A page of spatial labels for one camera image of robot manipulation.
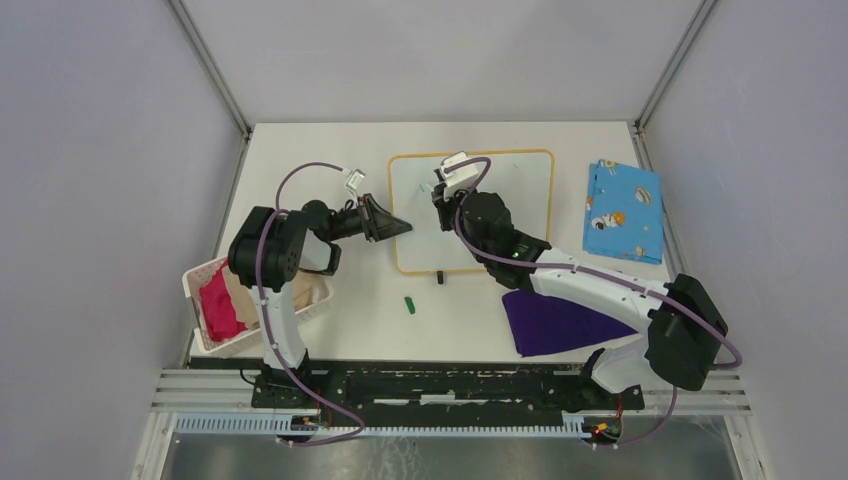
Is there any white slotted cable duct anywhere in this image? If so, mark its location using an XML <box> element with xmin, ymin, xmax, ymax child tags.
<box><xmin>174</xmin><ymin>413</ymin><xmax>590</xmax><ymax>440</ymax></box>

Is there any left aluminium frame post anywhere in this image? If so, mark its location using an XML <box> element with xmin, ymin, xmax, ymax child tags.
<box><xmin>165</xmin><ymin>0</ymin><xmax>253</xmax><ymax>142</ymax></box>

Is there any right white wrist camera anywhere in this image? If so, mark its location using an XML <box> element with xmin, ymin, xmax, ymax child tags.
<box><xmin>432</xmin><ymin>151</ymin><xmax>486</xmax><ymax>201</ymax></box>

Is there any red cloth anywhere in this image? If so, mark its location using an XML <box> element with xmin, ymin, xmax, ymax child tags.
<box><xmin>199</xmin><ymin>262</ymin><xmax>247</xmax><ymax>342</ymax></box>

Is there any tan cloth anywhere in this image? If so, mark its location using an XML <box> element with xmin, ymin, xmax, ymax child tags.
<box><xmin>221</xmin><ymin>263</ymin><xmax>334</xmax><ymax>331</ymax></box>

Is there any right aluminium frame post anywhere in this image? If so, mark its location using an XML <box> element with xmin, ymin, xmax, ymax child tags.
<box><xmin>633</xmin><ymin>0</ymin><xmax>720</xmax><ymax>132</ymax></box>

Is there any white plastic basket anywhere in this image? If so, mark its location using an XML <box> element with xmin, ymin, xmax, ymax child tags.
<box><xmin>182</xmin><ymin>257</ymin><xmax>334</xmax><ymax>358</ymax></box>

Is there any aluminium frame post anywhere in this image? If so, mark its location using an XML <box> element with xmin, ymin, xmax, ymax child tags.
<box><xmin>633</xmin><ymin>0</ymin><xmax>720</xmax><ymax>132</ymax></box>
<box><xmin>165</xmin><ymin>0</ymin><xmax>253</xmax><ymax>142</ymax></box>

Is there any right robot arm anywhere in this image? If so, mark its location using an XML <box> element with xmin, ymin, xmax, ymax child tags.
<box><xmin>431</xmin><ymin>183</ymin><xmax>728</xmax><ymax>408</ymax></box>

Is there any purple cloth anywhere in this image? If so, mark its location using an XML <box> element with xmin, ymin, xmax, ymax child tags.
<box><xmin>502</xmin><ymin>291</ymin><xmax>636</xmax><ymax>357</ymax></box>

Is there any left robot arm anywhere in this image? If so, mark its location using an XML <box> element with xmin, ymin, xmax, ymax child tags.
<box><xmin>227</xmin><ymin>194</ymin><xmax>413</xmax><ymax>408</ymax></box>

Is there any green marker cap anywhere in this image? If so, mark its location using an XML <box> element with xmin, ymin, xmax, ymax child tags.
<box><xmin>404</xmin><ymin>296</ymin><xmax>416</xmax><ymax>315</ymax></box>

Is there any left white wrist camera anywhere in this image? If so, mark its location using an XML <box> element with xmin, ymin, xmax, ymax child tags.
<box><xmin>342</xmin><ymin>168</ymin><xmax>366</xmax><ymax>199</ymax></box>

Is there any blue cartoon cloth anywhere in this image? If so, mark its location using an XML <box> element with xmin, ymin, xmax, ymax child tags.
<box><xmin>582</xmin><ymin>159</ymin><xmax>664</xmax><ymax>265</ymax></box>

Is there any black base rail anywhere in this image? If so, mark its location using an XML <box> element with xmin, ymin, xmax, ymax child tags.
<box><xmin>251</xmin><ymin>360</ymin><xmax>645</xmax><ymax>428</ymax></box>

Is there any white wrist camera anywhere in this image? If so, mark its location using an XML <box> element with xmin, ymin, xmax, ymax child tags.
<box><xmin>342</xmin><ymin>168</ymin><xmax>366</xmax><ymax>199</ymax></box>
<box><xmin>432</xmin><ymin>151</ymin><xmax>486</xmax><ymax>201</ymax></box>

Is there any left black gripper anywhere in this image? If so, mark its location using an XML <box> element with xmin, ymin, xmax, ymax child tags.
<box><xmin>326</xmin><ymin>192</ymin><xmax>412</xmax><ymax>242</ymax></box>

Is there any yellow framed whiteboard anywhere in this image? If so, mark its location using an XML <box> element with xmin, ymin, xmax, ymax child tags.
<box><xmin>388</xmin><ymin>149</ymin><xmax>555</xmax><ymax>275</ymax></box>

